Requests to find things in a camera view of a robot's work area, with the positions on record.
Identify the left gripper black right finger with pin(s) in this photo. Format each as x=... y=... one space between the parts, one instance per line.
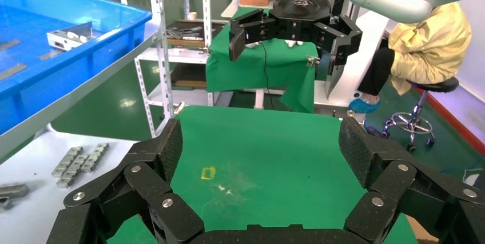
x=394 y=181

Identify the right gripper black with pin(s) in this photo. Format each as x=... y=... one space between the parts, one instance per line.
x=303 y=4

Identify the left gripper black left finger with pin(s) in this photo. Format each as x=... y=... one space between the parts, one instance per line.
x=147 y=181

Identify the dark tray of parts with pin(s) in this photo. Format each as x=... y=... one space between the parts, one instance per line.
x=193 y=32

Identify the grey notched metal strip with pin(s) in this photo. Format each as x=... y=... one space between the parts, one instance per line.
x=75 y=172
x=95 y=157
x=67 y=162

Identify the white machine column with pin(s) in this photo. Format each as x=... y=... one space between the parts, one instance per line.
x=358 y=77

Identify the black round stool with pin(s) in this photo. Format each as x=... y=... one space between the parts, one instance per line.
x=435 y=85

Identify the white tape roll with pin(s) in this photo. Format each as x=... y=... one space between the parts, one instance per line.
x=193 y=16

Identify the white metal rack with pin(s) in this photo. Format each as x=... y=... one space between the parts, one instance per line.
x=165 y=53

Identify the blue plastic tray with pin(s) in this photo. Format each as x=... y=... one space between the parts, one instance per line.
x=75 y=72

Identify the person in yellow coat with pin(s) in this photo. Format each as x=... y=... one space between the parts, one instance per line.
x=428 y=49

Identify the small grey metal block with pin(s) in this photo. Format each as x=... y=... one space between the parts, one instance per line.
x=13 y=190

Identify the grey tape strip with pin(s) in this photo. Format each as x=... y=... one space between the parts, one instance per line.
x=12 y=72
x=9 y=44
x=49 y=55

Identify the sheet metal bracket part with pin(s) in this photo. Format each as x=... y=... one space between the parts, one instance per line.
x=66 y=41

